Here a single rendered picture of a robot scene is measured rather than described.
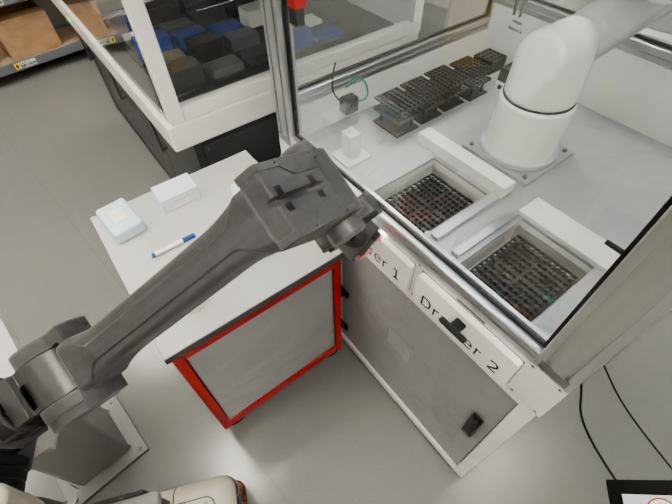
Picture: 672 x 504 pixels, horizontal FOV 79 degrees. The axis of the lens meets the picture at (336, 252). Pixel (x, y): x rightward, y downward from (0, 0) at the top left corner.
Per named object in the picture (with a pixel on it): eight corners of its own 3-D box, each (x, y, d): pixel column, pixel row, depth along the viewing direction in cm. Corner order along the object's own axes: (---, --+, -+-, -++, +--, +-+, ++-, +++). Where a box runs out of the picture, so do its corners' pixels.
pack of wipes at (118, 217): (148, 229, 129) (143, 219, 126) (120, 245, 125) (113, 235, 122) (127, 205, 136) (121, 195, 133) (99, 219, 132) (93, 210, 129)
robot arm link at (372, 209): (303, 218, 80) (327, 254, 80) (348, 183, 76) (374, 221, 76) (324, 213, 91) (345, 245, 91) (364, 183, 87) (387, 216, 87)
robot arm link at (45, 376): (-16, 395, 47) (9, 434, 47) (28, 356, 44) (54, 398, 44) (59, 362, 56) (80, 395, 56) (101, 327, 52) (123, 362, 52)
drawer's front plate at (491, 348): (502, 387, 90) (519, 367, 82) (411, 299, 105) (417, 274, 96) (507, 382, 91) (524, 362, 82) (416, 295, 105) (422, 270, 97)
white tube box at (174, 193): (165, 213, 133) (160, 202, 129) (156, 198, 138) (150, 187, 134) (201, 197, 138) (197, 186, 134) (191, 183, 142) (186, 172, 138)
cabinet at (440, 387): (459, 488, 149) (543, 424, 87) (302, 299, 201) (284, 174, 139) (602, 343, 184) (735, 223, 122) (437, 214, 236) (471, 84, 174)
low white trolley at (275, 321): (229, 440, 161) (163, 360, 101) (167, 328, 192) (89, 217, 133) (345, 356, 182) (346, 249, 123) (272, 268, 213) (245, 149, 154)
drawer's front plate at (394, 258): (404, 292, 106) (410, 267, 98) (337, 227, 121) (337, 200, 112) (409, 289, 107) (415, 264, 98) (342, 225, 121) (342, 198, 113)
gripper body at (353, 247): (382, 229, 93) (367, 221, 87) (354, 262, 96) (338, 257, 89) (365, 213, 97) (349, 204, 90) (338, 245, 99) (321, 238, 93)
